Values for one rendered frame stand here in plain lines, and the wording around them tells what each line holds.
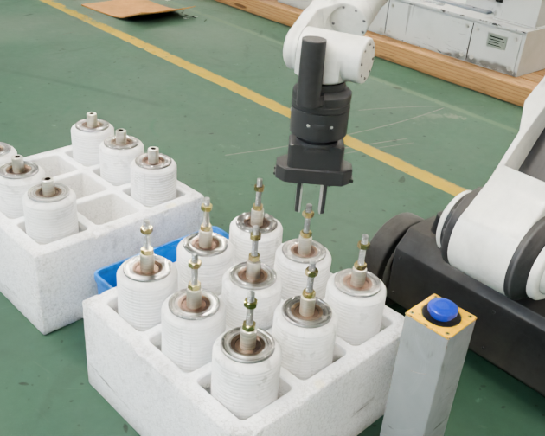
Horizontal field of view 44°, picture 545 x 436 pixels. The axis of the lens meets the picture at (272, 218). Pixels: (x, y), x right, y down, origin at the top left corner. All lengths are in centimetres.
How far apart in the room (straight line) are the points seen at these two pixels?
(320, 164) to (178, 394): 40
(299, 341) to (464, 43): 222
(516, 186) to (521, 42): 184
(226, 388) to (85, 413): 34
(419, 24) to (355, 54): 222
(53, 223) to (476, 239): 74
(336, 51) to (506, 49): 202
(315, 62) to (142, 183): 58
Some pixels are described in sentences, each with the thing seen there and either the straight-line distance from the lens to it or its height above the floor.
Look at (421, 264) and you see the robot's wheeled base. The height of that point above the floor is 17.
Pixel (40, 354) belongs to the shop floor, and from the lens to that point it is 134.
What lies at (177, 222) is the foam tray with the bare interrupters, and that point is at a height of 14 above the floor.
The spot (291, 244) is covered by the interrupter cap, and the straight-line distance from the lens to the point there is 116.
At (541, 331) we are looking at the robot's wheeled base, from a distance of 123.
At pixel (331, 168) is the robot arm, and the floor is 42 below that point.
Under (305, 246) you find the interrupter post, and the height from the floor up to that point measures 27.
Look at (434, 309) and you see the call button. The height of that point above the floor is 33.
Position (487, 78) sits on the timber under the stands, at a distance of 292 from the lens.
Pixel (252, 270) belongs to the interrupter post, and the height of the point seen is 27.
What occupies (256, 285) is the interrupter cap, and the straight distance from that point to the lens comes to 105.
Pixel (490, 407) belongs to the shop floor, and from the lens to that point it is 132.
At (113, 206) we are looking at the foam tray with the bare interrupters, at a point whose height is 15.
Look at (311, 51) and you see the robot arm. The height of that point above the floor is 61.
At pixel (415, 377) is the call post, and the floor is 22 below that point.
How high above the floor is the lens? 86
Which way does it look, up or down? 30 degrees down
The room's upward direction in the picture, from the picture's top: 5 degrees clockwise
